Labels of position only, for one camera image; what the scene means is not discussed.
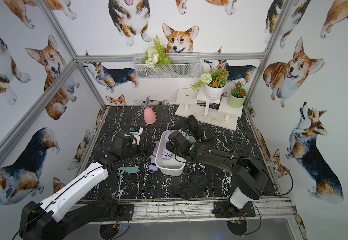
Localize mint green umbrella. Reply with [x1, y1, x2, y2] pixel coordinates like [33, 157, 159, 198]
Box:
[186, 135, 197, 144]

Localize white plastic storage box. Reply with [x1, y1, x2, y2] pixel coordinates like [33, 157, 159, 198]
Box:
[155, 130, 186, 176]

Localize black umbrella back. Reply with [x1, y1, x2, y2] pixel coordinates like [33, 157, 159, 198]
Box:
[173, 115, 216, 143]

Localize black umbrella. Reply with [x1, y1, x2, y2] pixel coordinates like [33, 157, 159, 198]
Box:
[173, 115, 216, 143]
[173, 173, 209, 200]

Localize light purple umbrella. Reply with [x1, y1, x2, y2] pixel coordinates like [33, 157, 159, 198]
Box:
[148, 141, 159, 174]

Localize black umbrella front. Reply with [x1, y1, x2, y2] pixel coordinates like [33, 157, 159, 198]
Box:
[173, 173, 209, 200]

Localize lilac umbrella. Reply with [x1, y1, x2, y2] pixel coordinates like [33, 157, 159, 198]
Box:
[161, 130, 176, 161]

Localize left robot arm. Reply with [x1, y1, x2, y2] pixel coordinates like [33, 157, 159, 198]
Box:
[15, 133, 154, 240]

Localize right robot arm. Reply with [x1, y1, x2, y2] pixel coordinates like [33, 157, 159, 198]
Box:
[166, 131, 269, 209]

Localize white wooden plant stand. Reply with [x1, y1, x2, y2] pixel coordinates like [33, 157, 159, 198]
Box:
[176, 89, 243, 131]

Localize white pot flower plant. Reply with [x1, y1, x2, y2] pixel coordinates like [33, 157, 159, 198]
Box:
[190, 68, 230, 101]

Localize green pot red flowers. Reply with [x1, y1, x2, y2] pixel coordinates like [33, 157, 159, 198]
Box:
[228, 82, 247, 108]

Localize fern and white flowers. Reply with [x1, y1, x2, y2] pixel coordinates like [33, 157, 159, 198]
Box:
[142, 35, 171, 70]

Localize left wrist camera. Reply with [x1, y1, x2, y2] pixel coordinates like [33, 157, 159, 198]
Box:
[130, 127, 143, 146]

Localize teal handled brush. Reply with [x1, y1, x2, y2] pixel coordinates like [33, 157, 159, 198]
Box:
[117, 167, 139, 174]

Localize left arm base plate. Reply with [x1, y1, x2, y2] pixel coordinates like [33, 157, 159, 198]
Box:
[116, 204, 135, 221]

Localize white wire wall basket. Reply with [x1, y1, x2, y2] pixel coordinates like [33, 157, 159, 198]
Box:
[133, 53, 201, 80]

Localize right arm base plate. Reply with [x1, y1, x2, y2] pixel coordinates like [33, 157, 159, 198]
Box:
[212, 202, 256, 219]

